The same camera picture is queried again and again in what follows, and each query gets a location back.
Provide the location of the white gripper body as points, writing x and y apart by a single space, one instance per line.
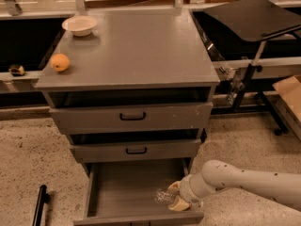
187 190

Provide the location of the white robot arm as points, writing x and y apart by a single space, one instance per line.
216 176

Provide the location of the grey middle drawer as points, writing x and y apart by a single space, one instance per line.
131 151

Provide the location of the grey open bottom drawer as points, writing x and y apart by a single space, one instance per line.
123 194

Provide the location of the grey top drawer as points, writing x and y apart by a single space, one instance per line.
113 119

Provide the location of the grey drawer cabinet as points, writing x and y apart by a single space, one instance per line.
136 57

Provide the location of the brown cardboard box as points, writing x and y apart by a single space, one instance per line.
289 103

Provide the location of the black bar on floor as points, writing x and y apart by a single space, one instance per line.
43 197

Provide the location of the orange fruit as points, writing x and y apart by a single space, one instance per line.
60 62

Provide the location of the black tray stand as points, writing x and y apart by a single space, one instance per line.
259 38

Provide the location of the white bowl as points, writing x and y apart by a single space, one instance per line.
80 26

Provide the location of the yellow black tape measure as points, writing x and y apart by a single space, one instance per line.
16 70

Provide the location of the metal clamp bracket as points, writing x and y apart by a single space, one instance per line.
233 76

